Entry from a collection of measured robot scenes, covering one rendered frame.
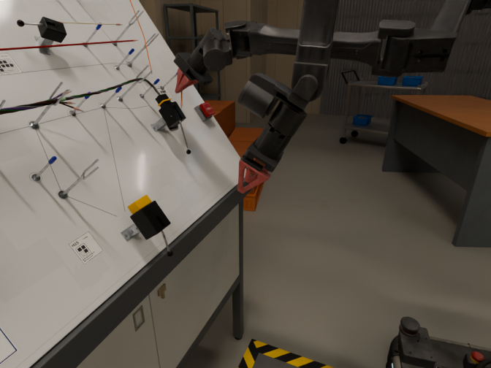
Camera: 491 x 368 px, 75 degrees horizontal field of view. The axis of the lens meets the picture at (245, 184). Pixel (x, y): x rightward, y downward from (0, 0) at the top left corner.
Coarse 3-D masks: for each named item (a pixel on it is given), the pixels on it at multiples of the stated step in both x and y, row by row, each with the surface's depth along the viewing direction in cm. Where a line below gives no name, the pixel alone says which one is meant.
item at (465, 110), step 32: (416, 96) 327; (448, 96) 327; (416, 128) 298; (448, 128) 249; (480, 128) 204; (384, 160) 361; (416, 160) 359; (448, 160) 248; (480, 160) 205; (480, 192) 213; (480, 224) 222
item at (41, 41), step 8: (24, 24) 69; (32, 24) 70; (40, 24) 71; (48, 24) 71; (56, 24) 73; (40, 32) 72; (48, 32) 72; (56, 32) 72; (64, 32) 74; (40, 40) 75; (48, 40) 74; (56, 40) 74; (40, 48) 75; (48, 48) 77
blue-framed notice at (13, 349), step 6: (0, 330) 49; (0, 336) 48; (6, 336) 49; (0, 342) 48; (6, 342) 49; (12, 342) 49; (0, 348) 48; (6, 348) 48; (12, 348) 49; (0, 354) 47; (6, 354) 48; (12, 354) 49; (0, 360) 47; (6, 360) 48
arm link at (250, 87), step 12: (252, 84) 59; (264, 84) 59; (276, 84) 59; (300, 84) 55; (312, 84) 54; (240, 96) 60; (252, 96) 59; (264, 96) 59; (288, 96) 58; (300, 96) 55; (312, 96) 55; (252, 108) 61; (264, 108) 60
